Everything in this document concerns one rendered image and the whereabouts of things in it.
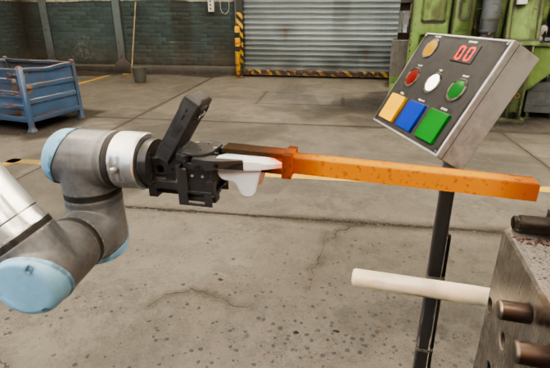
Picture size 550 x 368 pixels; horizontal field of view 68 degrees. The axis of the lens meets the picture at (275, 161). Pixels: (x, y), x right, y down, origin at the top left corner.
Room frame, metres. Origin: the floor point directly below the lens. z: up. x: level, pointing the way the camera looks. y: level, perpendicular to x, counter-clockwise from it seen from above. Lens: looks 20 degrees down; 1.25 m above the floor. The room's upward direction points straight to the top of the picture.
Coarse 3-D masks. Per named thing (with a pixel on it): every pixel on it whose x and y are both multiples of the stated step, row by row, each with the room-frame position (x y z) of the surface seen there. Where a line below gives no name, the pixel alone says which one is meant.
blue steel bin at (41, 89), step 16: (0, 64) 5.35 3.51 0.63; (16, 64) 5.39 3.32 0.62; (32, 64) 5.29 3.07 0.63; (48, 64) 5.23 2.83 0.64; (64, 64) 4.94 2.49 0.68; (0, 80) 4.49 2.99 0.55; (16, 80) 4.40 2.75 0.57; (32, 80) 4.52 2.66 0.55; (48, 80) 4.71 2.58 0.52; (64, 80) 4.90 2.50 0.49; (0, 96) 4.53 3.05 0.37; (16, 96) 4.42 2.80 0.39; (32, 96) 4.48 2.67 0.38; (48, 96) 4.66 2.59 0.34; (64, 96) 4.85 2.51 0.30; (80, 96) 5.08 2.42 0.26; (0, 112) 4.55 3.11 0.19; (16, 112) 4.46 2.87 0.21; (32, 112) 4.44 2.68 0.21; (48, 112) 4.63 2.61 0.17; (64, 112) 4.81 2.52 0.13; (80, 112) 5.04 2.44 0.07; (32, 128) 4.38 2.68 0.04
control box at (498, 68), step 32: (416, 64) 1.14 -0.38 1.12; (448, 64) 1.01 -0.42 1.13; (480, 64) 0.90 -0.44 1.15; (512, 64) 0.86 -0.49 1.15; (416, 96) 1.04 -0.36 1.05; (448, 96) 0.93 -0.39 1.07; (480, 96) 0.85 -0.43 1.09; (512, 96) 0.87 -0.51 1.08; (416, 128) 0.96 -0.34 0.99; (448, 128) 0.86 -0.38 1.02; (480, 128) 0.85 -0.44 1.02; (448, 160) 0.84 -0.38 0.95
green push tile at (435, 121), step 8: (432, 112) 0.93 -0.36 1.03; (440, 112) 0.91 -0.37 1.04; (424, 120) 0.94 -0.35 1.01; (432, 120) 0.91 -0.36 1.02; (440, 120) 0.89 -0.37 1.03; (448, 120) 0.88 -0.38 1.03; (424, 128) 0.92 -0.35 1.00; (432, 128) 0.89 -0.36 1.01; (440, 128) 0.87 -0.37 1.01; (416, 136) 0.93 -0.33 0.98; (424, 136) 0.90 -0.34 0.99; (432, 136) 0.88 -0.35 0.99; (432, 144) 0.87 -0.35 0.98
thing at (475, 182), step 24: (240, 144) 0.57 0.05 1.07; (288, 168) 0.52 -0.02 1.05; (312, 168) 0.52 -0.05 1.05; (336, 168) 0.51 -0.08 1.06; (360, 168) 0.50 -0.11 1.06; (384, 168) 0.50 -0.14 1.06; (408, 168) 0.50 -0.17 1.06; (432, 168) 0.50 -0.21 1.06; (456, 168) 0.50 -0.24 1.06; (480, 192) 0.47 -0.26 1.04; (504, 192) 0.46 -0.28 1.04; (528, 192) 0.45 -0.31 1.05
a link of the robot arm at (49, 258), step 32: (0, 192) 0.48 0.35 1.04; (0, 224) 0.46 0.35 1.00; (32, 224) 0.48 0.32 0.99; (64, 224) 0.53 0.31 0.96; (0, 256) 0.45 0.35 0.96; (32, 256) 0.45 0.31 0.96; (64, 256) 0.48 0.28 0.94; (96, 256) 0.53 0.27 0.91; (0, 288) 0.44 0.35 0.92; (32, 288) 0.44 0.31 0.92; (64, 288) 0.45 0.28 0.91
